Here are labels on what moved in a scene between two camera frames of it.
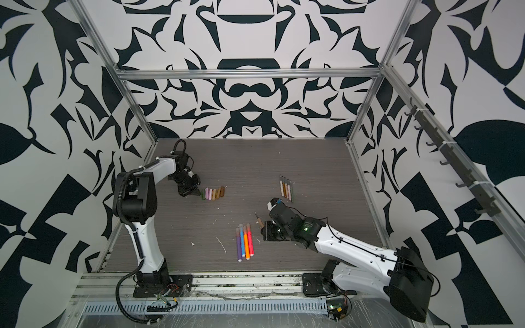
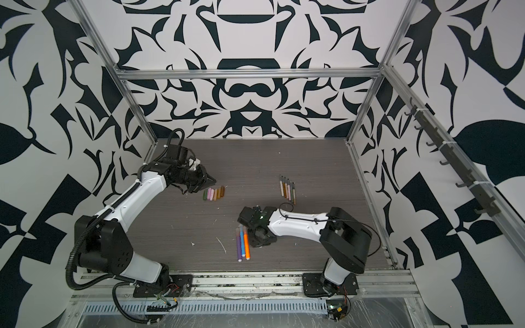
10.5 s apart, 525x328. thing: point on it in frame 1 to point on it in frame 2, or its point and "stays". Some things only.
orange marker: (246, 244) stays
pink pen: (288, 189) stays
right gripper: (266, 231) to (253, 243)
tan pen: (286, 188) stays
